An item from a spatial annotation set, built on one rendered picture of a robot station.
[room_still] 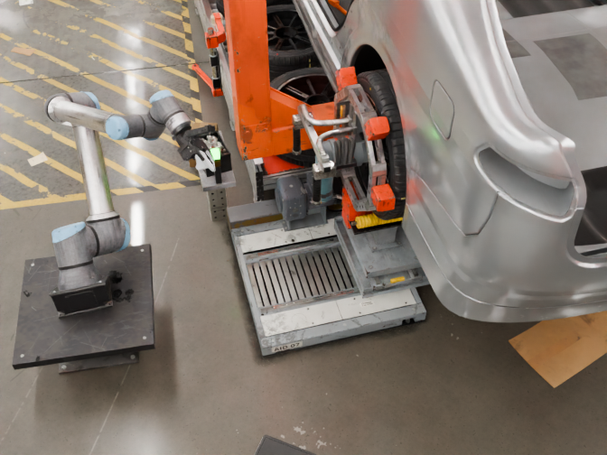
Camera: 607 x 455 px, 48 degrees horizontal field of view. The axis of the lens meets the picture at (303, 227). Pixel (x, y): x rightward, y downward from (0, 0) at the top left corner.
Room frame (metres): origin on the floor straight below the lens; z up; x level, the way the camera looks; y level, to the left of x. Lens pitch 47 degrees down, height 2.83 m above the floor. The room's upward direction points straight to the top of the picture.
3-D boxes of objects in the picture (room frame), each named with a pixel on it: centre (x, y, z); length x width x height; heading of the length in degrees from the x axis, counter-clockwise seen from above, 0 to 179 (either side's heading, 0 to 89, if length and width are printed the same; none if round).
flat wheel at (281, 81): (3.18, -0.08, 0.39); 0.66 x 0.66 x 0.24
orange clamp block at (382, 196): (2.03, -0.33, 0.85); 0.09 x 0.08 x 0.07; 15
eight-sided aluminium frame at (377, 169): (2.34, -0.24, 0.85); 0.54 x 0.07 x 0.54; 15
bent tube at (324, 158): (2.21, -0.15, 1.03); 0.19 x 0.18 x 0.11; 105
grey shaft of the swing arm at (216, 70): (3.86, 0.58, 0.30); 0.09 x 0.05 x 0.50; 15
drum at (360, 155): (2.32, -0.17, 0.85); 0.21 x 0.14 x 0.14; 105
